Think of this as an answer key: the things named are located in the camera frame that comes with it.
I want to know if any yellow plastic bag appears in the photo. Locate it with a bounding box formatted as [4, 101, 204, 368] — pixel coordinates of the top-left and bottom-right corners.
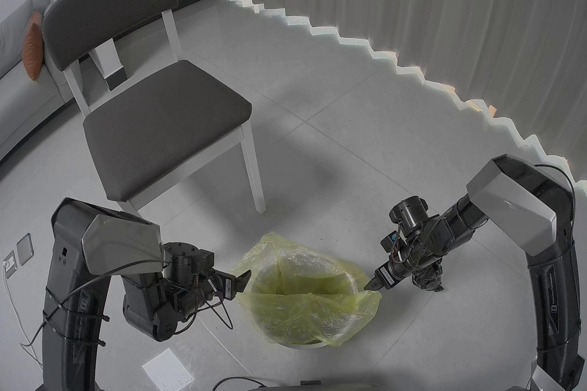
[231, 232, 382, 348]

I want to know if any grey sofa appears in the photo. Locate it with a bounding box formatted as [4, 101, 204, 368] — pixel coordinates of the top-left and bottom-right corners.
[0, 0, 77, 164]

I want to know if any orange cushion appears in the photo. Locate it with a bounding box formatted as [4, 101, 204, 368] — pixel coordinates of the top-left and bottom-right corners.
[23, 11, 45, 81]

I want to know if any white trash bin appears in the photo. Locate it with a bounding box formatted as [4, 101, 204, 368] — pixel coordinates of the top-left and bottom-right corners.
[250, 254, 359, 351]

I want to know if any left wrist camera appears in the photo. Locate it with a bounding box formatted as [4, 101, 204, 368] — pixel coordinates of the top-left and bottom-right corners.
[193, 248, 216, 272]

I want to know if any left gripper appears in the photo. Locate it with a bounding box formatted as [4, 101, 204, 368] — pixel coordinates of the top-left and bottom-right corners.
[212, 270, 253, 302]

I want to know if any large grey cushion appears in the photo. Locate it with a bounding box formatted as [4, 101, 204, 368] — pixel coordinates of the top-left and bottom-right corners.
[0, 0, 35, 79]

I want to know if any white curtain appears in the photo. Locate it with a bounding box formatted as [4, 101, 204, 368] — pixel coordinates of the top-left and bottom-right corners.
[215, 0, 587, 189]

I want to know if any crumpled black plastic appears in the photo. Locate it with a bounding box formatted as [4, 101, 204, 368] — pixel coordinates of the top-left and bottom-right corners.
[411, 260, 445, 293]

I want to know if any dark grey white-legged chair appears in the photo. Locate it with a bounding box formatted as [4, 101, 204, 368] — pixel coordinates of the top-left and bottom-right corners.
[41, 0, 268, 217]

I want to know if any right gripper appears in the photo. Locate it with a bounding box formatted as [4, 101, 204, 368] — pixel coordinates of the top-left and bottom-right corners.
[364, 258, 414, 292]

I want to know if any black cable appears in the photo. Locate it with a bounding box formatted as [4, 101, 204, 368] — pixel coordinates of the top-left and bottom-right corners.
[534, 164, 577, 218]
[215, 376, 263, 391]
[197, 288, 235, 331]

